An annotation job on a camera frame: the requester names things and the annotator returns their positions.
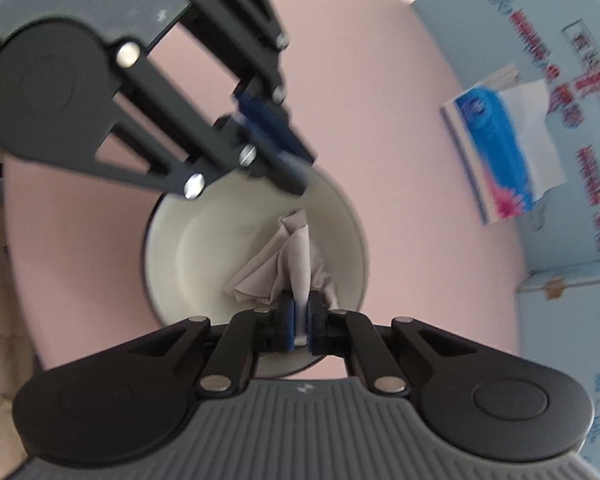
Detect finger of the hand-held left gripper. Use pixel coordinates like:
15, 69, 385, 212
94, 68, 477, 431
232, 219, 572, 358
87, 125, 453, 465
92, 42, 311, 200
177, 0, 316, 166

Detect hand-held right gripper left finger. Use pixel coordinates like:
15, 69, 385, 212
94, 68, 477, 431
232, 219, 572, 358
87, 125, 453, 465
125, 296, 297, 393

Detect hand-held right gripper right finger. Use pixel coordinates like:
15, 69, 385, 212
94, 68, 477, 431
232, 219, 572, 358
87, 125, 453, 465
305, 292, 481, 395

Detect beige cleaning cloth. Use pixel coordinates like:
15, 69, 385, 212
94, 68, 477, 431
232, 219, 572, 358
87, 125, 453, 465
224, 210, 340, 313

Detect blue tissue box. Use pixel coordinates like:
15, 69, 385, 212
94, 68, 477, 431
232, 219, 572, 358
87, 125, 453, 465
440, 85, 540, 226

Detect blue cardboard panel red print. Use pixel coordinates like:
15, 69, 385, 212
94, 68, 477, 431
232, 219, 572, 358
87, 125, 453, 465
410, 0, 600, 286

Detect blue cardboard panel teal logos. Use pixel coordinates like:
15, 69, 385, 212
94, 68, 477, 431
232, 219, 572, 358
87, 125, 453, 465
515, 260, 600, 480

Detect white tissue sheet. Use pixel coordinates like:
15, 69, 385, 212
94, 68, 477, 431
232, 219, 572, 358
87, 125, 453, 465
500, 80, 569, 202

